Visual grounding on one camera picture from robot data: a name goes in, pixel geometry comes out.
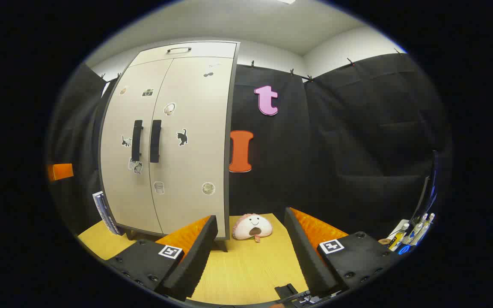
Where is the clear bottle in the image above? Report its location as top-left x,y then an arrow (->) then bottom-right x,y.
409,213 -> 435,246

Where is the beige cabinet drawer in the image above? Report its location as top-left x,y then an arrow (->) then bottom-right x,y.
129,41 -> 238,67

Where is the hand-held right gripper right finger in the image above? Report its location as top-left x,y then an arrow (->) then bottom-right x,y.
284,207 -> 401,298

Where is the beige double-door shoe cabinet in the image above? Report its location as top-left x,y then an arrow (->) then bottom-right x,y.
98,41 -> 241,240

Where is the pink white smiling plush toy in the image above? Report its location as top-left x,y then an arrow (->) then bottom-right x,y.
232,213 -> 274,243

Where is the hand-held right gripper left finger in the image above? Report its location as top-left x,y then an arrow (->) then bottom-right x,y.
107,215 -> 218,302

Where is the yellow bottle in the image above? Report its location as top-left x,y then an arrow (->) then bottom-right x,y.
389,223 -> 410,252

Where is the black door handle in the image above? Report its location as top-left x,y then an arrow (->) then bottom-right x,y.
150,120 -> 162,163
131,120 -> 143,162

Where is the beige cabinet door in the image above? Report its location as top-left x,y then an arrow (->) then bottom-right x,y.
100,58 -> 173,235
149,57 -> 234,238

